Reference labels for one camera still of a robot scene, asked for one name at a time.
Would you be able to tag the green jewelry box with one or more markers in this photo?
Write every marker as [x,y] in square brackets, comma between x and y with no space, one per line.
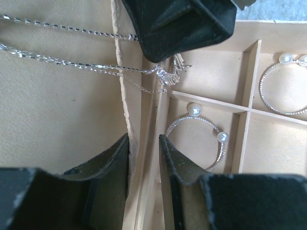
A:
[56,117]

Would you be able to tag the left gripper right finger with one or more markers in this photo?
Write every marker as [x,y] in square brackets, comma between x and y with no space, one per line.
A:
[195,199]

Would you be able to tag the silver pearl bangle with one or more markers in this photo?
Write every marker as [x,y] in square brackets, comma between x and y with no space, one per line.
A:
[198,138]
[285,87]

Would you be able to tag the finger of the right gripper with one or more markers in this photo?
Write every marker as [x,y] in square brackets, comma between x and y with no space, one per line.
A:
[168,27]

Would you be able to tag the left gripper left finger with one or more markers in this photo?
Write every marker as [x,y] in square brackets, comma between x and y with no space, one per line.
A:
[90,196]

